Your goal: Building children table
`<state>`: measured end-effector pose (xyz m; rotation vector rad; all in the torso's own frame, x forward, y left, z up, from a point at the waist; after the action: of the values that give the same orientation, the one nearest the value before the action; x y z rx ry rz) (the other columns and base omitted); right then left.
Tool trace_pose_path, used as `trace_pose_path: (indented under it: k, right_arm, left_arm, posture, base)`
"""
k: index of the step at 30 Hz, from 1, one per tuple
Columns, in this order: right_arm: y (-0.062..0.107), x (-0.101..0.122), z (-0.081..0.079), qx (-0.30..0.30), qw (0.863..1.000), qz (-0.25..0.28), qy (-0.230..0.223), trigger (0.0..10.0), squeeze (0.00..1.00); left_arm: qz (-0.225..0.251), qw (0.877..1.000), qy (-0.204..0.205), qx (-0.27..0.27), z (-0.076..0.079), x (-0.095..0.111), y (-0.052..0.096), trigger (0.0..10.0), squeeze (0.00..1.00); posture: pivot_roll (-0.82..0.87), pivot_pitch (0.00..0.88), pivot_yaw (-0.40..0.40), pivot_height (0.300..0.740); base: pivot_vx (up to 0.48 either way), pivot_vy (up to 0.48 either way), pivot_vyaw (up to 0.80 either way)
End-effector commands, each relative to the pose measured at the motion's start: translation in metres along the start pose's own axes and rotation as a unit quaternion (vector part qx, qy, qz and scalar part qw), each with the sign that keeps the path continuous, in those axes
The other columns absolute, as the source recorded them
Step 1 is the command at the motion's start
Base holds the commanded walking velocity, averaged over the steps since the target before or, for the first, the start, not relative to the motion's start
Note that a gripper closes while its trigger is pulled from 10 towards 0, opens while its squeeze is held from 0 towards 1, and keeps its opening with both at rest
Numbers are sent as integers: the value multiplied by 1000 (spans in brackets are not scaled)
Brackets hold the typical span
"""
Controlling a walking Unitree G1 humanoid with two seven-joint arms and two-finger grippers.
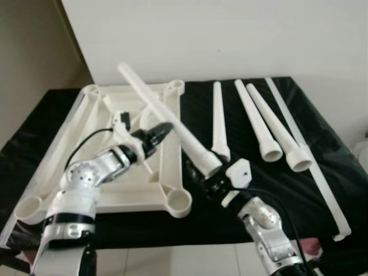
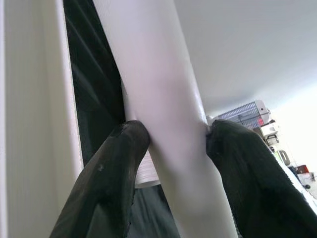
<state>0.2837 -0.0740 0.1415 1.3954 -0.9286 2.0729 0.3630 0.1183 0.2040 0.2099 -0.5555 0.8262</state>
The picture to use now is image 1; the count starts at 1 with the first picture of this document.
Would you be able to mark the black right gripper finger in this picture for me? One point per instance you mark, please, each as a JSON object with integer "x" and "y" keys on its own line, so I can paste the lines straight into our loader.
{"x": 194, "y": 174}

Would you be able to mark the white tapered table leg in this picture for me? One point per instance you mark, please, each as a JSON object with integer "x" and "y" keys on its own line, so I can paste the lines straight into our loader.
{"x": 155, "y": 109}
{"x": 253, "y": 121}
{"x": 276, "y": 129}
{"x": 217, "y": 115}

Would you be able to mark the black table cloth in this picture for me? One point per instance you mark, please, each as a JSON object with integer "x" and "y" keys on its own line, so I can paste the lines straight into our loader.
{"x": 144, "y": 230}

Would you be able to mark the long white plastic strip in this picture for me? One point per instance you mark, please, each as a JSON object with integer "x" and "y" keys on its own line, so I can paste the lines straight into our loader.
{"x": 322, "y": 184}
{"x": 35, "y": 164}

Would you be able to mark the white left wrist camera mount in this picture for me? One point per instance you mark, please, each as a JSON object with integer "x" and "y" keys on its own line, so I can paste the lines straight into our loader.
{"x": 127, "y": 138}

